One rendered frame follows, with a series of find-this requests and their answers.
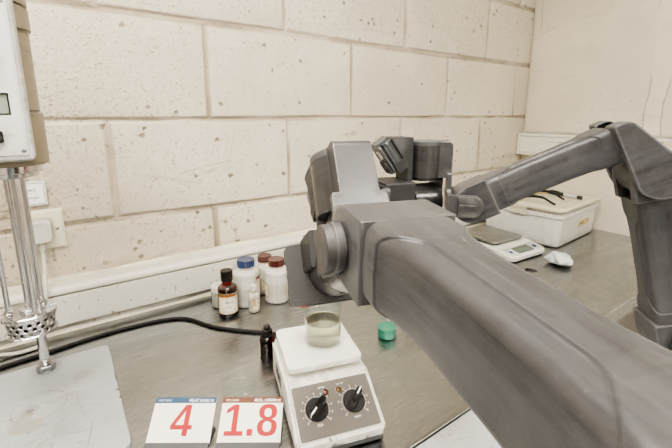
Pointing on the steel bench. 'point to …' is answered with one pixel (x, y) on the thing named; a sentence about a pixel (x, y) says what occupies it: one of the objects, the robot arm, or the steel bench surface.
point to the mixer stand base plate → (64, 405)
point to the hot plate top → (289, 344)
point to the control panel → (340, 418)
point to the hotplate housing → (319, 382)
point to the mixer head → (18, 94)
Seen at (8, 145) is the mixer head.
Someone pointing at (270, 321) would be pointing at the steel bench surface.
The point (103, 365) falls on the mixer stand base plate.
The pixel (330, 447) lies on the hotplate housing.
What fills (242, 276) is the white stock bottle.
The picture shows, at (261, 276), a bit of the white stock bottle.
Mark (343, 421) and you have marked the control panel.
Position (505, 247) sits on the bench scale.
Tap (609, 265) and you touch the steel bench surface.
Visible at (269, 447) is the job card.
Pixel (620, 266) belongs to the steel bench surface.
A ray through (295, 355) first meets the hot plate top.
